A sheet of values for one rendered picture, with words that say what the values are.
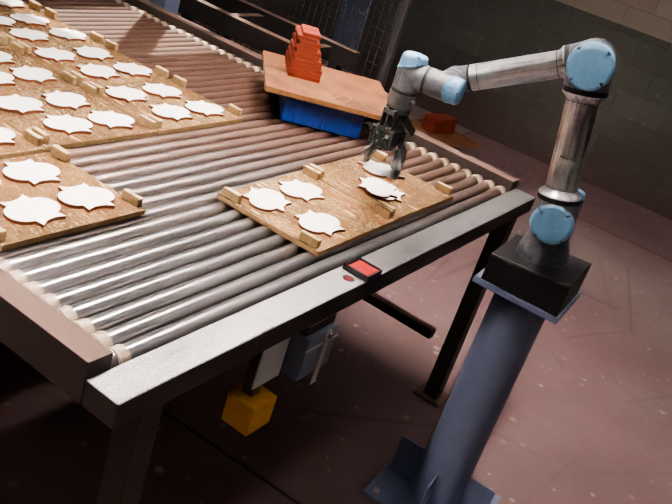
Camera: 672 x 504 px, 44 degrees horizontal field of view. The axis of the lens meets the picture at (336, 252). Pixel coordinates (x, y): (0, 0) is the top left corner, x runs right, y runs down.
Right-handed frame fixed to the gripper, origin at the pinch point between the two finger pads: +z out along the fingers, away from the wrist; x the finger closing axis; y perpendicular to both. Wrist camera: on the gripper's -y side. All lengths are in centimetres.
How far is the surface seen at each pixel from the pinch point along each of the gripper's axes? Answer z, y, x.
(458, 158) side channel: 13, -81, -9
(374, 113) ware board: 2, -52, -35
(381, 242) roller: 14.1, 13.6, 13.7
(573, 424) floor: 107, -114, 69
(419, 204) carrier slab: 12.5, -20.3, 6.8
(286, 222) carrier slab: 11.8, 35.9, -4.5
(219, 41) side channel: 12, -79, -133
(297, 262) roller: 14, 48, 9
